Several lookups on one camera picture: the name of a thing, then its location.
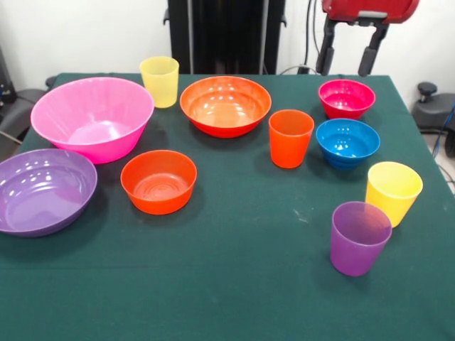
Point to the purple cup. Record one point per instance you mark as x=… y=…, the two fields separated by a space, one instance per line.
x=355 y=252

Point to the orange cup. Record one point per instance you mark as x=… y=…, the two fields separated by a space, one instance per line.
x=289 y=149

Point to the small orange bowl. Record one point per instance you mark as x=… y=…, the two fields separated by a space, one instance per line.
x=158 y=202

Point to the pale yellow cup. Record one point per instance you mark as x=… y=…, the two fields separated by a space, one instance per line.
x=160 y=85

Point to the large orange bowl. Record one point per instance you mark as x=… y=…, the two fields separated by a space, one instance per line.
x=224 y=106

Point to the dark green tablecloth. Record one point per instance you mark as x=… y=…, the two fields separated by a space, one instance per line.
x=227 y=284

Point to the large pink bowl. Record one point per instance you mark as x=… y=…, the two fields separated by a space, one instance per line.
x=89 y=117

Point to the small blue bowl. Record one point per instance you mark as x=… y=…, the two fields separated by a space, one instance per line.
x=346 y=142

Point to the bright yellow cup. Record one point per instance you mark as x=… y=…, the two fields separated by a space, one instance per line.
x=391 y=199

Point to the small pink-red bowl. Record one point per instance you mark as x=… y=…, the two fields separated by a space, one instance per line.
x=345 y=110

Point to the purple bowl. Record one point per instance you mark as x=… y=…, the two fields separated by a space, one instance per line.
x=42 y=192

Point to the black pedestal foot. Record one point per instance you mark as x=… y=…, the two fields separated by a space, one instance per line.
x=433 y=110
x=25 y=103

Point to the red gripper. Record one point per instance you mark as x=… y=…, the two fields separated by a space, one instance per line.
x=369 y=6

